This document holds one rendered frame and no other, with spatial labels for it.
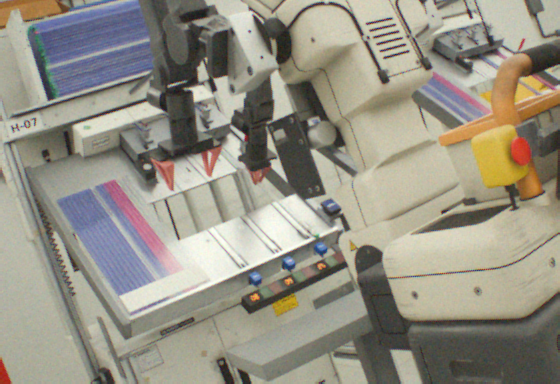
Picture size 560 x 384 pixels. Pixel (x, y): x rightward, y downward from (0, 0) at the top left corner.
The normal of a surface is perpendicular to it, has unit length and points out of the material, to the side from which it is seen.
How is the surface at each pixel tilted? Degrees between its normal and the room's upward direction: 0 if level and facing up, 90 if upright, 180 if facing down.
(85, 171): 45
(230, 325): 90
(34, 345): 90
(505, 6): 90
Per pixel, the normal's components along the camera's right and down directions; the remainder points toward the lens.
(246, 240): 0.09, -0.77
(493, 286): -0.79, 0.30
